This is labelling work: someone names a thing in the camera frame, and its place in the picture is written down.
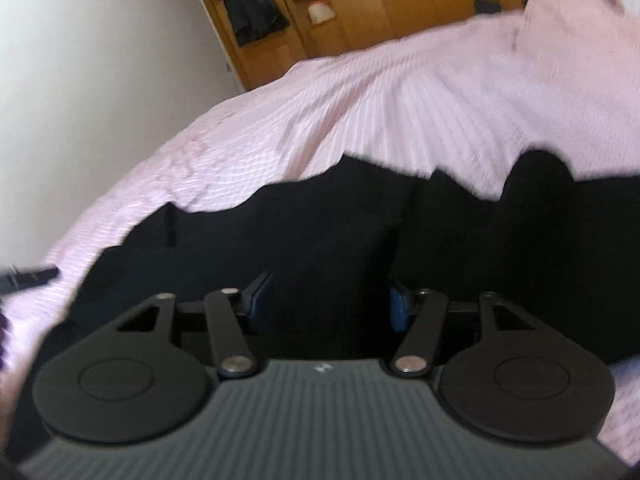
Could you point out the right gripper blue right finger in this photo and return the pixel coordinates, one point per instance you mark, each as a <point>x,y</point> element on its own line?
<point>401,307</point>

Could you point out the white orange container on shelf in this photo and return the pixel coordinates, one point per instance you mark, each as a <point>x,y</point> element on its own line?
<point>320,11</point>

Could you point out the pink rumpled blanket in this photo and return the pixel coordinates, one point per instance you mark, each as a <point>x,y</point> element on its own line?
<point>587,43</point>

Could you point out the black long-sleeve sweater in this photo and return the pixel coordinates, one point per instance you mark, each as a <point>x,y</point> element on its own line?
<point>565,250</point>

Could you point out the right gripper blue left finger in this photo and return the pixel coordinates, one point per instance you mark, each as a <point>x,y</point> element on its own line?
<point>256,295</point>

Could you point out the wooden wardrobe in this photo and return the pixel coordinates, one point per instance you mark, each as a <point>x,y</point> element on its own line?
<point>325,5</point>

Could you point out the black bag by wardrobe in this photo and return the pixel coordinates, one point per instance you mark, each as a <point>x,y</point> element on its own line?
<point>487,7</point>

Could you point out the black hanging jacket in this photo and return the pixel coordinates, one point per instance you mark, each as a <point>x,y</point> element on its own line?
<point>253,20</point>

